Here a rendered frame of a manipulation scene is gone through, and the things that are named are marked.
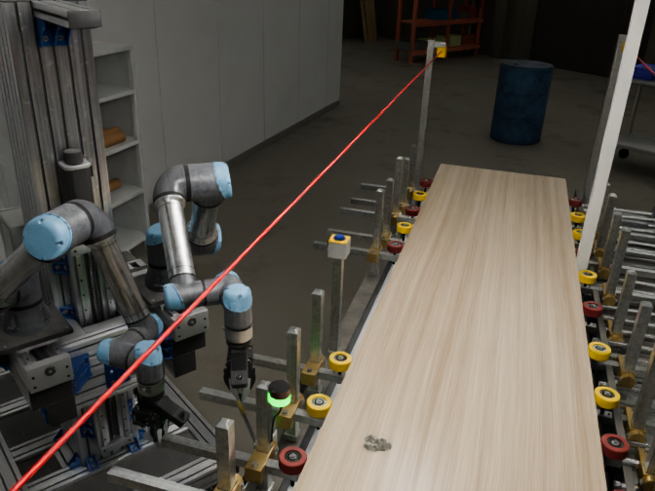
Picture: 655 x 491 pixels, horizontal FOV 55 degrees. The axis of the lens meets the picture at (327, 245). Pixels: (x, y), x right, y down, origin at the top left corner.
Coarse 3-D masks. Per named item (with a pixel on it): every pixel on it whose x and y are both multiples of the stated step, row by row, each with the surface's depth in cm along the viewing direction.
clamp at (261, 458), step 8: (272, 448) 185; (256, 456) 182; (264, 456) 182; (272, 456) 186; (248, 464) 180; (264, 464) 180; (248, 472) 179; (256, 472) 178; (264, 472) 181; (248, 480) 180; (256, 480) 179
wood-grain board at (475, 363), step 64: (448, 192) 379; (512, 192) 383; (448, 256) 299; (512, 256) 302; (384, 320) 246; (448, 320) 248; (512, 320) 250; (576, 320) 251; (384, 384) 210; (448, 384) 211; (512, 384) 212; (576, 384) 214; (320, 448) 182; (448, 448) 184; (512, 448) 185; (576, 448) 186
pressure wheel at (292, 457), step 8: (288, 448) 181; (296, 448) 181; (280, 456) 178; (288, 456) 178; (296, 456) 178; (304, 456) 178; (280, 464) 177; (288, 464) 175; (296, 464) 175; (304, 464) 177; (288, 472) 176; (296, 472) 176
